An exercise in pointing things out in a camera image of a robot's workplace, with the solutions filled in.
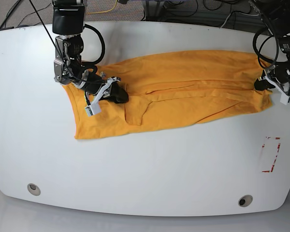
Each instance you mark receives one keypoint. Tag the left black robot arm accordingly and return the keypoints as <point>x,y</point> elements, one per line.
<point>275,14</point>

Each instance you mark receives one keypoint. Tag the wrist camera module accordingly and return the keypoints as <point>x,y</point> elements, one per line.
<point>93,109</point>
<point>285,98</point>

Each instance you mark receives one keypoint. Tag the right table cable grommet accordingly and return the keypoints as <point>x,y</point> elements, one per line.
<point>245,201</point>

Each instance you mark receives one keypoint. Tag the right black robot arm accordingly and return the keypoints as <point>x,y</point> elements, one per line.
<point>68,24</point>

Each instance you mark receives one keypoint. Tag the red tape rectangle marking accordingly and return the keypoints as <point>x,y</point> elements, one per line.
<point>269,153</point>

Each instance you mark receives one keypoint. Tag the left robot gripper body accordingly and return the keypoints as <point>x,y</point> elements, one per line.
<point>279,76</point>

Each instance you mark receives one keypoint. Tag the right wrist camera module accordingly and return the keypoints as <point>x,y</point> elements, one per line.
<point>93,109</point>

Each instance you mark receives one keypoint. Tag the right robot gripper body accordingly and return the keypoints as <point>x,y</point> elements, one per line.
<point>92,84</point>

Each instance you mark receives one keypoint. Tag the table cable grommet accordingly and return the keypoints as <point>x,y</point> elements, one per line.
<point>245,201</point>
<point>33,189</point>

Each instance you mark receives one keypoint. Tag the left table cable grommet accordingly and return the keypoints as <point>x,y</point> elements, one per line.
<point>33,189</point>

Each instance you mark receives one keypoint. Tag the orange yellow t-shirt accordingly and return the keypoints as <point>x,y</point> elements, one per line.
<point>173,90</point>

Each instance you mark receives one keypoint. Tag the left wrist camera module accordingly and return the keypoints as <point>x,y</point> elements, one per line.
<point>285,98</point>

